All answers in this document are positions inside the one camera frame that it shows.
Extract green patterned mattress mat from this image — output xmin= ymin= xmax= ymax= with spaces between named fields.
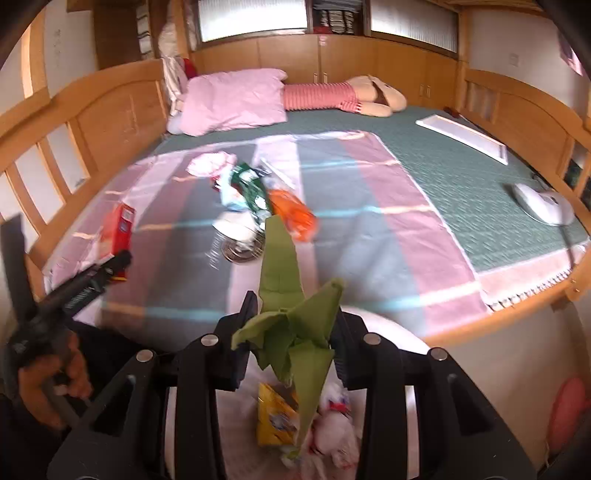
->
xmin=152 ymin=105 xmax=591 ymax=278

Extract white red hanging clothes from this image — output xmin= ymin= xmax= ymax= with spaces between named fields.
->
xmin=161 ymin=58 xmax=197 ymax=116

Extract white blue small packet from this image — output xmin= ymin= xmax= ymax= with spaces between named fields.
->
xmin=219 ymin=175 xmax=250 ymax=210

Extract pink round object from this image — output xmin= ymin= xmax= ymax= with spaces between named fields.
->
xmin=549 ymin=376 xmax=587 ymax=455

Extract striped plush doll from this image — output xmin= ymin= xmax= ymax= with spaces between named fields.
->
xmin=283 ymin=76 xmax=408 ymax=117

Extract pink white wrapper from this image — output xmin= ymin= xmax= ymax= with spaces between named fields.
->
xmin=187 ymin=152 xmax=238 ymax=178

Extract yellow snack packet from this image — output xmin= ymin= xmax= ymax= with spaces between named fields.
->
xmin=256 ymin=382 xmax=301 ymax=448

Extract red carton box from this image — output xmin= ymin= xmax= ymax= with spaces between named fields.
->
xmin=99 ymin=203 xmax=137 ymax=259

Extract orange snack packet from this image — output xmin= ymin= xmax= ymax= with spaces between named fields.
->
xmin=268 ymin=188 xmax=319 ymax=243

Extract narrow ribbed glass window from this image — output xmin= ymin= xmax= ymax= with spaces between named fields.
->
xmin=369 ymin=0 xmax=460 ymax=54

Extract white plastic bag red print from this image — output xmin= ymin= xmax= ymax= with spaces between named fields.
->
xmin=309 ymin=383 xmax=361 ymax=467

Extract wide ribbed glass window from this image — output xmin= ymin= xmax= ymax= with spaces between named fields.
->
xmin=196 ymin=0 xmax=309 ymax=44

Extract green snack packet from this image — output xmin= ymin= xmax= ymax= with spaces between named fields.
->
xmin=231 ymin=164 xmax=273 ymax=215

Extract wooden cabinet row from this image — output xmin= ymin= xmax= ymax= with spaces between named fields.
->
xmin=191 ymin=34 xmax=462 ymax=109

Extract light blue plastic bag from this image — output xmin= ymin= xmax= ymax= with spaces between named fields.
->
xmin=213 ymin=213 xmax=266 ymax=245

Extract pink pillow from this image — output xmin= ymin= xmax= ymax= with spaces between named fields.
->
xmin=178 ymin=68 xmax=289 ymax=137

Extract pink hanging cloth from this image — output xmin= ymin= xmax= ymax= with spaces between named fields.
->
xmin=558 ymin=34 xmax=585 ymax=75

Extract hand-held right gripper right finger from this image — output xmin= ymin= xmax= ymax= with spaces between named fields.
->
xmin=330 ymin=305 xmax=539 ymax=480

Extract plaid pink grey bed sheet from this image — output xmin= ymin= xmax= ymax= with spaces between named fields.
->
xmin=44 ymin=131 xmax=490 ymax=352

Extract open shelf with clothes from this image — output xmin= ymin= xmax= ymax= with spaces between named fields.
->
xmin=311 ymin=0 xmax=365 ymax=35

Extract clear plastic wrapper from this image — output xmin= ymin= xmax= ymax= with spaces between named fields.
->
xmin=205 ymin=228 xmax=229 ymax=273

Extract white flat board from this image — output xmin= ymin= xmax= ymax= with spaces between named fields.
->
xmin=416 ymin=114 xmax=509 ymax=166

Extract person's left hand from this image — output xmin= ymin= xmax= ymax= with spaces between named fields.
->
xmin=18 ymin=331 xmax=94 ymax=430

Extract white oval device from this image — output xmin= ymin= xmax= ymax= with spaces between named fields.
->
xmin=513 ymin=182 xmax=575 ymax=227

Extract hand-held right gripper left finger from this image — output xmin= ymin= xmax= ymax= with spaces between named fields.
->
xmin=46 ymin=291 xmax=259 ymax=480

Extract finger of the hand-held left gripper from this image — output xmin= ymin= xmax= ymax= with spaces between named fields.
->
xmin=0 ymin=215 xmax=38 ymax=324
xmin=46 ymin=249 xmax=134 ymax=320

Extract trash bin with white bag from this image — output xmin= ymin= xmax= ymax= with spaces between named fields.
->
xmin=161 ymin=307 xmax=430 ymax=480

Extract brown wooden wardrobe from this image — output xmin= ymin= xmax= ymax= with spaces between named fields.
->
xmin=95 ymin=0 xmax=160 ymax=70

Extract white hanging bags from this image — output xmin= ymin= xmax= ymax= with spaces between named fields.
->
xmin=157 ymin=9 xmax=178 ymax=58

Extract green paper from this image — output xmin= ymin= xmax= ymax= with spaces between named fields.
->
xmin=231 ymin=215 xmax=347 ymax=457

